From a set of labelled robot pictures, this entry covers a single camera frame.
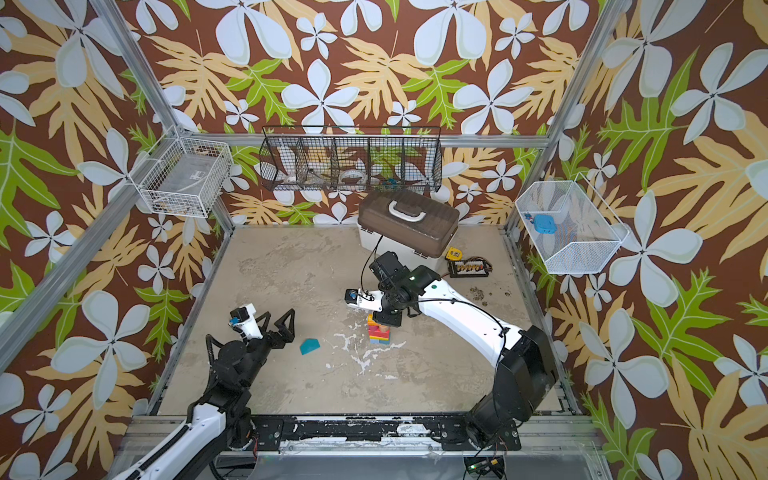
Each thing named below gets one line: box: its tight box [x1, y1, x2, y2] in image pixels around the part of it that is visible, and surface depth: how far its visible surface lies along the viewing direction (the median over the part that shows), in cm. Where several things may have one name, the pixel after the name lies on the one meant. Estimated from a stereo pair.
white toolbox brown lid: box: [358, 189, 460, 267], surface depth 98 cm
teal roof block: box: [299, 338, 321, 355], surface depth 90 cm
